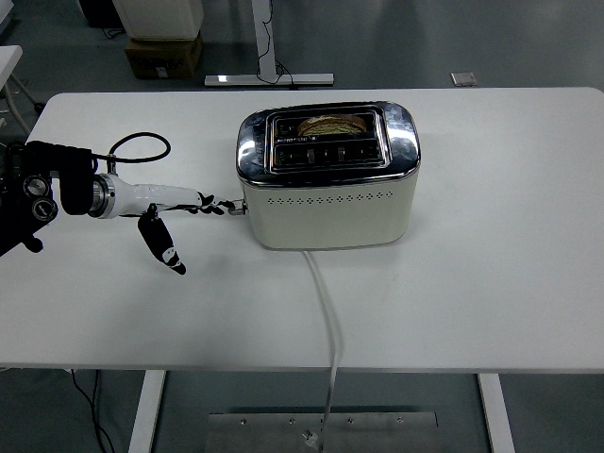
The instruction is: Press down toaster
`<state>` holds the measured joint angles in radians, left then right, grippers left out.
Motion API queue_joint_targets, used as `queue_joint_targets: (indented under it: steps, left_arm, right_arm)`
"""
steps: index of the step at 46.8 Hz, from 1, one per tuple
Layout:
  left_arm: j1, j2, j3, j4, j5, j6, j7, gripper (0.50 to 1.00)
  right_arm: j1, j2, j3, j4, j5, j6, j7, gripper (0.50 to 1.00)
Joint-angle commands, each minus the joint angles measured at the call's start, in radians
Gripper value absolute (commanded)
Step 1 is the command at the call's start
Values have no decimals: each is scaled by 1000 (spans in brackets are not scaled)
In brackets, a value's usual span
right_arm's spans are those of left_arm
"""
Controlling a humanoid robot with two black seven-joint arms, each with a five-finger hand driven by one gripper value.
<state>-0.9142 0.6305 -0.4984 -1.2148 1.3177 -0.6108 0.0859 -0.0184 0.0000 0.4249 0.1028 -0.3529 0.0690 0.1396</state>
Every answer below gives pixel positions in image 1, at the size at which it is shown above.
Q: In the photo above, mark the robot hand, white shell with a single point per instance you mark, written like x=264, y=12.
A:
x=141, y=196

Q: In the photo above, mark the silver toaster lever knob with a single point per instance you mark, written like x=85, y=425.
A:
x=238, y=207

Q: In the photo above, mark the cream and chrome toaster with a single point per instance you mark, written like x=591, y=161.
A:
x=330, y=222

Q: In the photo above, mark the robot arm, black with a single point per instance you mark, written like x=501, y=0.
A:
x=75, y=179

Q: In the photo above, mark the brown cardboard box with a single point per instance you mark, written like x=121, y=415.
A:
x=165, y=56

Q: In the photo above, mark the white cabinet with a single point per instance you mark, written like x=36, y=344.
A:
x=160, y=19

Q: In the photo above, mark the black box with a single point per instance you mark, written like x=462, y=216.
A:
x=101, y=11

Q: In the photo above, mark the white T-shaped desk leg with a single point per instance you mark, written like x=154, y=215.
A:
x=258, y=47

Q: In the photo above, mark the white side table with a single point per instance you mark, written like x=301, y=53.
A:
x=8, y=59

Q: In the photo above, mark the brown bread slice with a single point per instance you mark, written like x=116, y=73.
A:
x=330, y=126

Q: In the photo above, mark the white table leg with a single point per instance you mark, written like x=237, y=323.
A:
x=495, y=415
x=146, y=410

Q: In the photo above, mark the white power plug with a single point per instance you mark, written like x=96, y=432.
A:
x=307, y=440

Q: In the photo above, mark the grey metal plate with screws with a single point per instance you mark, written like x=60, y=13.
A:
x=377, y=434

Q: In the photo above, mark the grey floor plate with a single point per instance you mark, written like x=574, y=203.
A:
x=464, y=78

